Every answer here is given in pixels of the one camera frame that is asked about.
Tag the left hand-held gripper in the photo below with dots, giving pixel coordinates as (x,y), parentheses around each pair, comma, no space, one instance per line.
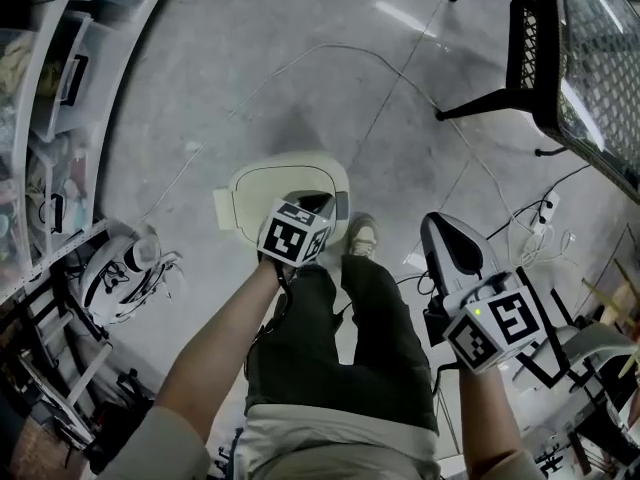
(285,235)

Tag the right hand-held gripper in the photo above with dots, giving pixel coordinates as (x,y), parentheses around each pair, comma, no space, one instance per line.
(510,318)

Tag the white plastic bin lid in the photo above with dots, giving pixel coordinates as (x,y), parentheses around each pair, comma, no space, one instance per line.
(280,178)

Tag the person's right forearm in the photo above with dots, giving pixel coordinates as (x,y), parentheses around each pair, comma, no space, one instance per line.
(492,418)

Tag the person's left forearm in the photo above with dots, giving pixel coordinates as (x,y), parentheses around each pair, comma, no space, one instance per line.
(220,348)

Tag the person's right shoe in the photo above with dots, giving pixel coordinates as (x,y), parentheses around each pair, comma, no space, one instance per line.
(362,235)

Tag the white plastic chair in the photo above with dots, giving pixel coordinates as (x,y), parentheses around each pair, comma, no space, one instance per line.
(595,343)

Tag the white helmet device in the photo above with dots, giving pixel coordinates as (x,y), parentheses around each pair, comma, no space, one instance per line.
(107,268)

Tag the long white shelving unit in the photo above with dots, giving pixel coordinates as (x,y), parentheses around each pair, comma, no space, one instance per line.
(70,248)

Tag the person's beige shirt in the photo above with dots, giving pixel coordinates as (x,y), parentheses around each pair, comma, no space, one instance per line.
(325,448)

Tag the black wicker glass-top table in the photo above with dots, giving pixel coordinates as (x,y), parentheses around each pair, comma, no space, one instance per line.
(600,68)

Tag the small white desk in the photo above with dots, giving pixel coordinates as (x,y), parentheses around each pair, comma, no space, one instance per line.
(92,375)

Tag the row of clear storage bins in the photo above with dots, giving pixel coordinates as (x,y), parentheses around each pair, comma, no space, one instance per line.
(60,68)

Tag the light wooden frame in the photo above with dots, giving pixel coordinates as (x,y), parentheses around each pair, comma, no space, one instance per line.
(620,298)

